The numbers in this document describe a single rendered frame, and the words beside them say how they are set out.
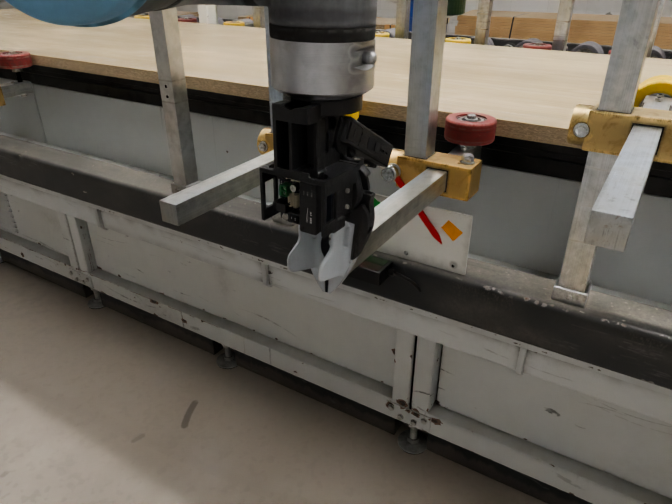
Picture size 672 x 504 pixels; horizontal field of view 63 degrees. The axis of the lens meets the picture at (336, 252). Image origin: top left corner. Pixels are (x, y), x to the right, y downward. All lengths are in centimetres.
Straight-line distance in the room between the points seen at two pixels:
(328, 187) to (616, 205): 23
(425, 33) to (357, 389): 94
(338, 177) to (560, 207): 61
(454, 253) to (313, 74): 47
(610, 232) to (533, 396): 85
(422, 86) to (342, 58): 36
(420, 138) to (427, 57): 11
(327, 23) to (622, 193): 28
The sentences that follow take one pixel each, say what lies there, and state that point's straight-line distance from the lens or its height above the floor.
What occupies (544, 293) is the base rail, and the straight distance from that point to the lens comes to 86.
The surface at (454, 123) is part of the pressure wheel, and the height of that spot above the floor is 91.
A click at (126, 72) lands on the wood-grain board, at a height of 89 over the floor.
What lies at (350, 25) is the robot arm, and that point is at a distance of 46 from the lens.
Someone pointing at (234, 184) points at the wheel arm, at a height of 85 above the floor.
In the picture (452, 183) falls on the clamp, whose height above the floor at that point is 84.
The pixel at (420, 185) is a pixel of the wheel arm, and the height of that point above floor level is 86.
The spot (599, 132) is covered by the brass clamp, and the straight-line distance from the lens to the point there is 75.
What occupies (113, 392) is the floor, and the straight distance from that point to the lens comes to 180.
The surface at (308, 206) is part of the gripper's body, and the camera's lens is 49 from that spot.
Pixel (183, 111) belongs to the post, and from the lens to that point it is 113.
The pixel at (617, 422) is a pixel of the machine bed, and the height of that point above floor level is 31.
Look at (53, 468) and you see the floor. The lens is 164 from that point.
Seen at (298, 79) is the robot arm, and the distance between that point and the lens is 47.
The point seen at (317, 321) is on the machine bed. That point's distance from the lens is 145.
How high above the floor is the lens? 114
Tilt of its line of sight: 28 degrees down
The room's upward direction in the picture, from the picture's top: straight up
